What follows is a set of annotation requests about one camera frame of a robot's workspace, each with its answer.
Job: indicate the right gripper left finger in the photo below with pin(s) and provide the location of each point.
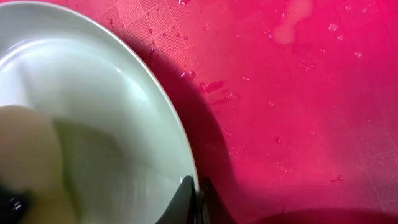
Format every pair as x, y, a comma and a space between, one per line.
182, 207

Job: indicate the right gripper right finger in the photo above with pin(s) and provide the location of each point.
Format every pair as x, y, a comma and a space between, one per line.
212, 209

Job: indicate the white plate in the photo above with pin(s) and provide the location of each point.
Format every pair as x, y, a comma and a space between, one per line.
125, 151

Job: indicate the yellow green sponge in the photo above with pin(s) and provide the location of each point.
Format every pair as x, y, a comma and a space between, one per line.
32, 165

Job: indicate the red plastic tray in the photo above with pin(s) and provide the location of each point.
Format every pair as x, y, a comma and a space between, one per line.
276, 127

